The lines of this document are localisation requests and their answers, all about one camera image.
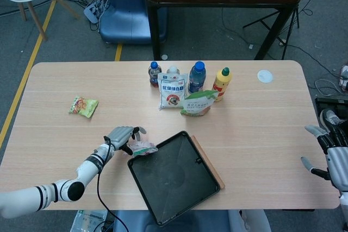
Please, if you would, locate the white sugar bag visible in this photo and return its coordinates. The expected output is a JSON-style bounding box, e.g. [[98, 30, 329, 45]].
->
[[158, 72, 189, 111]]

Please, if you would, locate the dark drink bottle blue cap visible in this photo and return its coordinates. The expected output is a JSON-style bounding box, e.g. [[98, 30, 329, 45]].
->
[[147, 61, 163, 88]]

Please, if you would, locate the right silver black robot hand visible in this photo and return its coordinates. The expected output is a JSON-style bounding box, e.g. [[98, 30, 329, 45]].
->
[[300, 123, 348, 191]]

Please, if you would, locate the grey sneaker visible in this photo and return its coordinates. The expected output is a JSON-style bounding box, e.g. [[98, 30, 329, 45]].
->
[[320, 109, 345, 128]]

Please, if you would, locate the white round table grommet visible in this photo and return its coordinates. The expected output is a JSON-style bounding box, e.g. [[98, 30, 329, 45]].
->
[[257, 70, 274, 83]]

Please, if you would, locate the black case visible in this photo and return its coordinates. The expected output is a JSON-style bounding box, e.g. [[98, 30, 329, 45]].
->
[[314, 96, 348, 124]]

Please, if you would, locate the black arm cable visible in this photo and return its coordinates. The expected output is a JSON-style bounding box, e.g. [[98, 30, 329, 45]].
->
[[96, 136, 128, 232]]

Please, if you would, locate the black square plastic tray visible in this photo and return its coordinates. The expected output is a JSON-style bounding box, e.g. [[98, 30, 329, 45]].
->
[[127, 130, 220, 227]]

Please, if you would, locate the green white standing pouch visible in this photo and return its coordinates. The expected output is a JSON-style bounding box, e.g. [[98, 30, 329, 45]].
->
[[180, 90, 219, 117]]

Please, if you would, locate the white cap bottle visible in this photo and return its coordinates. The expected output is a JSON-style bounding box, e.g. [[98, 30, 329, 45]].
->
[[166, 65, 181, 76]]

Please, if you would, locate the white robot body panel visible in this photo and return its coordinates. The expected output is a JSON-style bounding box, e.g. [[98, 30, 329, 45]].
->
[[228, 209, 271, 232]]

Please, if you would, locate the clear plastic bag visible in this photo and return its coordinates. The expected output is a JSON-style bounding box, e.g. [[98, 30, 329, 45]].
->
[[72, 209, 108, 232]]

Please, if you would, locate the green yellow snack packet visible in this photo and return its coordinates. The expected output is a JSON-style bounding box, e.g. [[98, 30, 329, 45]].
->
[[67, 95, 100, 119]]

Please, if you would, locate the yellow bottle green cap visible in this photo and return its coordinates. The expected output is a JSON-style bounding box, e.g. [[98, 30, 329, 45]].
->
[[212, 67, 233, 103]]

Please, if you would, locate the clear water bottle blue cap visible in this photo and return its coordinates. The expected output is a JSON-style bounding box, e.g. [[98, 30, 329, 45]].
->
[[188, 61, 207, 94]]

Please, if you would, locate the black tripod stand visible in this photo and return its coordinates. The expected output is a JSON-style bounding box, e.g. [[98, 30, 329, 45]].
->
[[243, 6, 301, 45]]

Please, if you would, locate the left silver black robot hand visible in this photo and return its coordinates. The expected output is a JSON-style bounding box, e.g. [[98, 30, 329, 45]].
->
[[103, 125, 147, 156]]

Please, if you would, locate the pink green snack packet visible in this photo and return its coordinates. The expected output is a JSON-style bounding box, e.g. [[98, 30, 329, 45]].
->
[[127, 133, 159, 158]]

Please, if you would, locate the white power strip with plugs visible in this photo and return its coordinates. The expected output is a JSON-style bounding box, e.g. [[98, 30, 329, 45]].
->
[[83, 0, 109, 23]]

